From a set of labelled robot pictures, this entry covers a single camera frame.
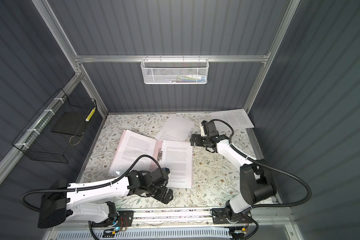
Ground pink file folder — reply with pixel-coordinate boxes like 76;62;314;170
107;129;196;189

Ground corner white printed sheet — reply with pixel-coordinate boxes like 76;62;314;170
211;109;255;131

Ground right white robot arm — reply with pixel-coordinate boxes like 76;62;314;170
190;119;277;222

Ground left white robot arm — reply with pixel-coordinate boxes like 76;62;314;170
38;168;173;229

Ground metal folder clip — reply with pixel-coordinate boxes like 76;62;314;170
157;148;163;162

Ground pens in white basket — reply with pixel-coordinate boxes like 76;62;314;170
165;75;207;83

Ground yellow marker pen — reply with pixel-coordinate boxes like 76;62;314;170
85;107;96;122

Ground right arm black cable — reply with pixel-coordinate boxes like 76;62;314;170
209;119;313;209

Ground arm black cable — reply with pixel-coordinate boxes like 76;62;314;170
209;119;313;209
20;154;163;212

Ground white wire mesh basket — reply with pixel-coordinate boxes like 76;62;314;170
141;60;210;85

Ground black wire mesh basket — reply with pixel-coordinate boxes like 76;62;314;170
12;85;103;164

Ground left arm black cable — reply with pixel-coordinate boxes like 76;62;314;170
20;154;163;212

